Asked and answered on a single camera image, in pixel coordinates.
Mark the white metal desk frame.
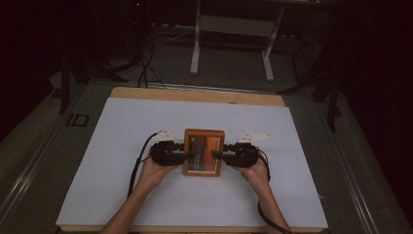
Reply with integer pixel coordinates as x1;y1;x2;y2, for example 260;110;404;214
189;0;287;83

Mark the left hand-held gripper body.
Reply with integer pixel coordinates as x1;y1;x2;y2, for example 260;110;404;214
149;128;187;167

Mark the person's left hand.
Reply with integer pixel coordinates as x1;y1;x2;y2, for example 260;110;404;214
137;155;180;193

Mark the white table cover sheet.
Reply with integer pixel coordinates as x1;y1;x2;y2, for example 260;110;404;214
55;97;329;229

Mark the bundle of black floor cables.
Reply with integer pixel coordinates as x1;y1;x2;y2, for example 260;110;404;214
136;30;168;90

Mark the black floor plate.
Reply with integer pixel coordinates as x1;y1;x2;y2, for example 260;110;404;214
65;113;91;128

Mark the black metal stand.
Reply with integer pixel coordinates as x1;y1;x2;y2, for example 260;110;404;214
276;13;345;134
57;48;130;115

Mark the wooden picture frame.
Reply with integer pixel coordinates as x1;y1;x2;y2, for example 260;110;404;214
182;128;226;178

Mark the metal floor rail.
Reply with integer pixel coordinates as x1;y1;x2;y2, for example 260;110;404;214
315;98;381;234
0;121;64;225
146;82;278;96

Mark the person's right hand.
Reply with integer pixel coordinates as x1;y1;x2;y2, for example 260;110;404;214
239;157;272;193

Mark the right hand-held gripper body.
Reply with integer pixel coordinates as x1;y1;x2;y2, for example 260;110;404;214
223;130;272;169

